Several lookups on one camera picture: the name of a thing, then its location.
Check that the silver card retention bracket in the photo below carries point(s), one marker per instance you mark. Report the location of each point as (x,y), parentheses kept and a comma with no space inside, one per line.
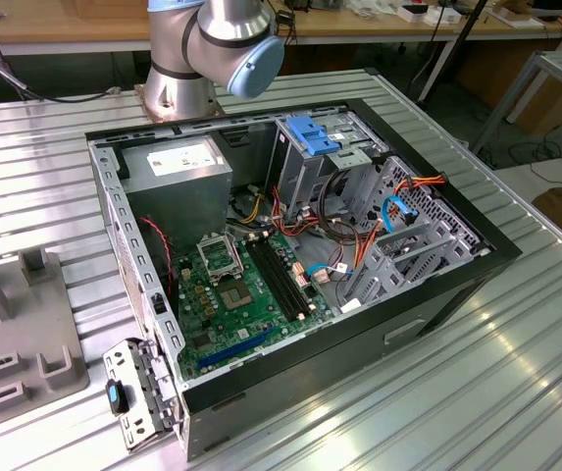
(138,392)

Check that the white box black top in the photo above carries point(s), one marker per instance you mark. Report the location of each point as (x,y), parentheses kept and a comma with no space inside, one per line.
(412,12)

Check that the black open PC case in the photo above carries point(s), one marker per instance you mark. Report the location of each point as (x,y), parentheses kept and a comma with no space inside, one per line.
(310,373)

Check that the grey parts rack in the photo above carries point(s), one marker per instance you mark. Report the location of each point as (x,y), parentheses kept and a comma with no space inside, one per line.
(25,314)

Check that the grey power supply unit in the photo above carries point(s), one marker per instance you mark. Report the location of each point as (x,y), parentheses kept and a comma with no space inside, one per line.
(177,206)

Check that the CPU socket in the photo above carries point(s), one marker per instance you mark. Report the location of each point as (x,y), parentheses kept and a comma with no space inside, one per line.
(235,294)

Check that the green motherboard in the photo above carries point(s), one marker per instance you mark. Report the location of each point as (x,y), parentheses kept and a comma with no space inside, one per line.
(231,329)

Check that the black RAM slot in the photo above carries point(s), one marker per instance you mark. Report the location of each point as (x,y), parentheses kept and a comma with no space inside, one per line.
(275,279)
(280,277)
(284,275)
(289,272)

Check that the flat cardboard piece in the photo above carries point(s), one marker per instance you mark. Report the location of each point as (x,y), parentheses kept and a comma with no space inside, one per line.
(516,18)

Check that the blue expansion slot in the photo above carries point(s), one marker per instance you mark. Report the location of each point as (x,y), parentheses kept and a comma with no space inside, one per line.
(234,349)

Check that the large brown cardboard box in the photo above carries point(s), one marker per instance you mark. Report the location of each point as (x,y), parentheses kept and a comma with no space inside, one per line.
(555,108)

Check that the perforated metal disk bay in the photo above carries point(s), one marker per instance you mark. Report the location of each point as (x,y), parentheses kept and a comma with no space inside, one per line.
(383,287)

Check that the grey metal drive cage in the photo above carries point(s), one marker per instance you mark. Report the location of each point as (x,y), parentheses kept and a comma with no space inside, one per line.
(300,181)

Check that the blue black bracket latch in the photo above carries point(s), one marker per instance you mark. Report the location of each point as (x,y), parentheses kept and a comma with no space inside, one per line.
(116,397)

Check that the white board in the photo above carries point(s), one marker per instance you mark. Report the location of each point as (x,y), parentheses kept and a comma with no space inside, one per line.
(555,172)

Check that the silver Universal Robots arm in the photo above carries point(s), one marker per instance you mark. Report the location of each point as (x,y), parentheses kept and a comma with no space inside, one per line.
(172,49)

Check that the brown arm base plate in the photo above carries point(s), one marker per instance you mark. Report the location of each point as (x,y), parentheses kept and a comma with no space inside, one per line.
(139,98)

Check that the black tripod pole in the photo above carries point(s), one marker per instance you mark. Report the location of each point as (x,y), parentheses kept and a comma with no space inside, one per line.
(473,19)

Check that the blue plastic drive latch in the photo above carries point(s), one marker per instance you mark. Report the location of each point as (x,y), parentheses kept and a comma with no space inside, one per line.
(312,135)

